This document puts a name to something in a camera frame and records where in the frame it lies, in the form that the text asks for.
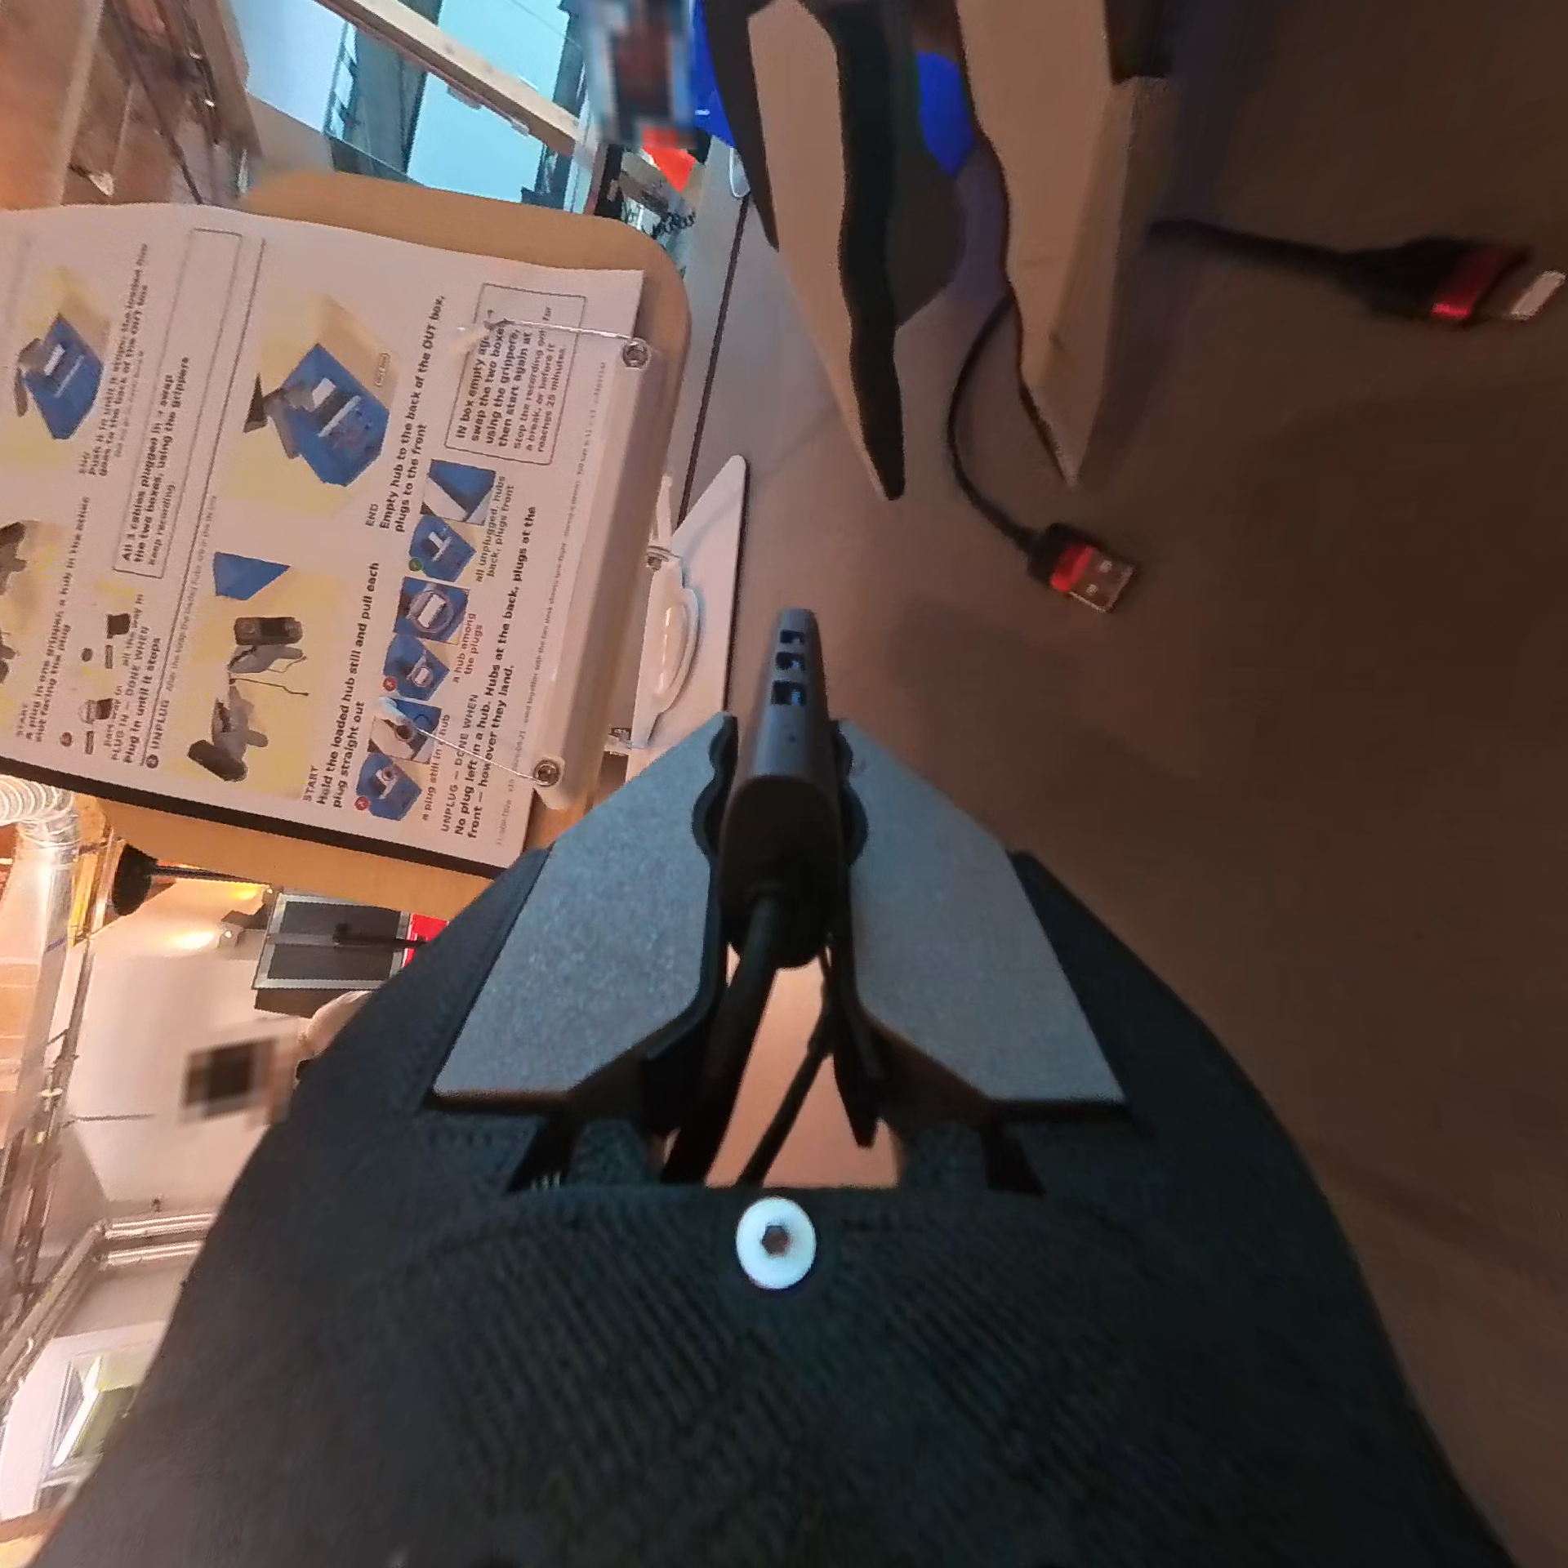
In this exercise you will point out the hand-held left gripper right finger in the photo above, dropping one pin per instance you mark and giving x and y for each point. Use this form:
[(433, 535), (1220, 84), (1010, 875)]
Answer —
[(967, 968)]

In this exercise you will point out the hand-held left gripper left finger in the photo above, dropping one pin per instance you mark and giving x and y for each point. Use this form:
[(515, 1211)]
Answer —
[(587, 968)]

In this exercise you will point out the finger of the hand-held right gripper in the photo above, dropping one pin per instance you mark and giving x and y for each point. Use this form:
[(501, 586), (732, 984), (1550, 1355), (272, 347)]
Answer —
[(833, 220), (1065, 183)]

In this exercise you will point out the grey usb hub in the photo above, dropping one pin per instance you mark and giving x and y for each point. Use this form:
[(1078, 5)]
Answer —
[(783, 761)]

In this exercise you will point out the metal equipment case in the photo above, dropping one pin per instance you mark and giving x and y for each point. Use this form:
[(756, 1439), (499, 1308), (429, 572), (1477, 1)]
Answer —
[(330, 943)]

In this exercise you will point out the white stand base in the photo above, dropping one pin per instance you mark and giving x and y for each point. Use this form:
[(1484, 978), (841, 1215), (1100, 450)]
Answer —
[(709, 553)]

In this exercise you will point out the white sheet holder bar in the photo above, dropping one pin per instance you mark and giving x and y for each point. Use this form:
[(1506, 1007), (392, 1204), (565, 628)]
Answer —
[(600, 564)]

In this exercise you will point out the black round base stand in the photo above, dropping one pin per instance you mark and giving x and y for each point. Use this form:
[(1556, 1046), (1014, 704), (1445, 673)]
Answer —
[(134, 877)]

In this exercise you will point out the printed instruction sheet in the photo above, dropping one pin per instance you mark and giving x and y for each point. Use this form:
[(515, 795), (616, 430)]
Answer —
[(305, 516)]

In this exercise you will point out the wooden post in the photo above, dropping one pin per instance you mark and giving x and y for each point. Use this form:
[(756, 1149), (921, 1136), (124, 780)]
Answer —
[(453, 75)]

